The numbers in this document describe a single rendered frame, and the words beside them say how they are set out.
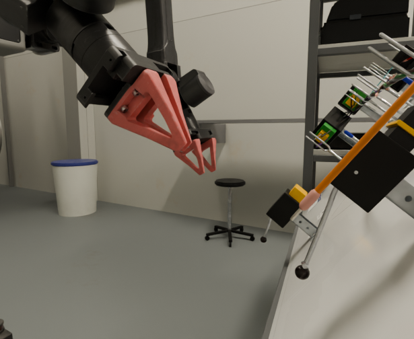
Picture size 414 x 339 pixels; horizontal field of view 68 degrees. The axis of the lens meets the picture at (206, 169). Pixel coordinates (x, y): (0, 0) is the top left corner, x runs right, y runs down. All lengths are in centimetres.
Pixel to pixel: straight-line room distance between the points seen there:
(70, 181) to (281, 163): 264
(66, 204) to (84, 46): 409
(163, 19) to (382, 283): 68
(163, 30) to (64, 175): 365
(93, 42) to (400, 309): 35
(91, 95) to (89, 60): 5
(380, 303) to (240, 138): 338
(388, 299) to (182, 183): 386
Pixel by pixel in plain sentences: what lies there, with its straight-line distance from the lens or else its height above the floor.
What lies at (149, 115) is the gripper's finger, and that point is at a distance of 35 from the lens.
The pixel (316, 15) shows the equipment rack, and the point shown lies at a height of 156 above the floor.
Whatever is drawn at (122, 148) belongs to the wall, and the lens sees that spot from 473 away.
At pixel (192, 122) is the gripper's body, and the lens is 73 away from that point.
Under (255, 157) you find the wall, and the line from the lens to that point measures 356.
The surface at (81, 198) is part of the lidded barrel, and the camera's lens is 436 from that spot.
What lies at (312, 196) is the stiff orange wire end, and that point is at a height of 111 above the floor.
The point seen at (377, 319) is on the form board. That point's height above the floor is 100.
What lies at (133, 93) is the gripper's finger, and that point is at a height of 118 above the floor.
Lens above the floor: 114
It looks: 8 degrees down
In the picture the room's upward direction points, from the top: straight up
